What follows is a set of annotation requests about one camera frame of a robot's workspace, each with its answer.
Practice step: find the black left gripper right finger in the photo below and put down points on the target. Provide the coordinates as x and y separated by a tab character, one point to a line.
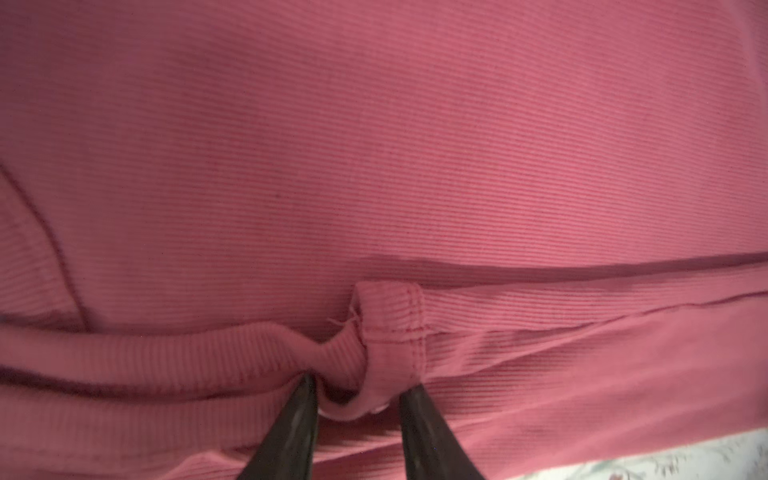
431	451

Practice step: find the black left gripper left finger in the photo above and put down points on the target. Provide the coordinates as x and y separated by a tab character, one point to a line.
286	452

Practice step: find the maroon tank top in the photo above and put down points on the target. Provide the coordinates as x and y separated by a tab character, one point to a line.
551	214

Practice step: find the floral tablecloth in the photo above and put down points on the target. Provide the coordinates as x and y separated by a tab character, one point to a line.
736	457

